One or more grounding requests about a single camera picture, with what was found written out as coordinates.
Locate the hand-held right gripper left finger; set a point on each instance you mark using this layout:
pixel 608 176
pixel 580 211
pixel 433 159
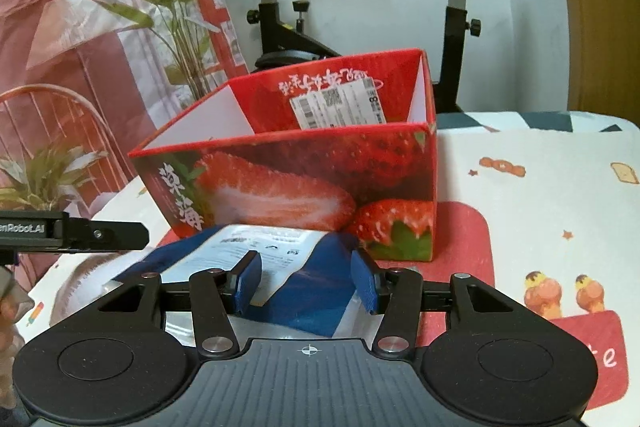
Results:
pixel 247 279

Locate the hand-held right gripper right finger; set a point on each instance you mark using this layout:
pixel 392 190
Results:
pixel 365 282

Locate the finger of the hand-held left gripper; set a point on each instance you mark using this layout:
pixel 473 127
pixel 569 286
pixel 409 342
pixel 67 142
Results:
pixel 110 235

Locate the red strawberry print cardboard box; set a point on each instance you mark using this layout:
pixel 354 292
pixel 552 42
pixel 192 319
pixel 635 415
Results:
pixel 300 167

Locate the person's left hand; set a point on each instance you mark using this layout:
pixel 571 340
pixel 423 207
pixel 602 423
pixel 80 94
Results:
pixel 12 302

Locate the small green leafy plant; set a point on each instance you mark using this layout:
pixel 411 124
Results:
pixel 45 177

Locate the cartoon printed tablecloth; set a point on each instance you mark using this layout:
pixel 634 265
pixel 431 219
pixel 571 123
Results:
pixel 540 187

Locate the tall green artificial plant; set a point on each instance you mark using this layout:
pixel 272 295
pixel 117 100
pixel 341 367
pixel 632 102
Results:
pixel 190 47

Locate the black exercise bike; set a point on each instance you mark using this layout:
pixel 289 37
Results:
pixel 280 37

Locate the wooden door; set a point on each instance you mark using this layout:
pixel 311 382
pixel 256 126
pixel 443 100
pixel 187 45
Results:
pixel 610 7

